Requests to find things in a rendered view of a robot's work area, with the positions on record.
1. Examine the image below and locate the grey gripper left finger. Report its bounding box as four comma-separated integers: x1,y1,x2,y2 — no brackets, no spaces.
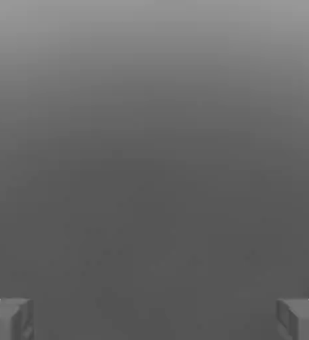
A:
0,297,35,340

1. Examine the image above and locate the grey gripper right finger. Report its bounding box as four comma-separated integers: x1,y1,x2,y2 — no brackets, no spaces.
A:
275,297,309,340

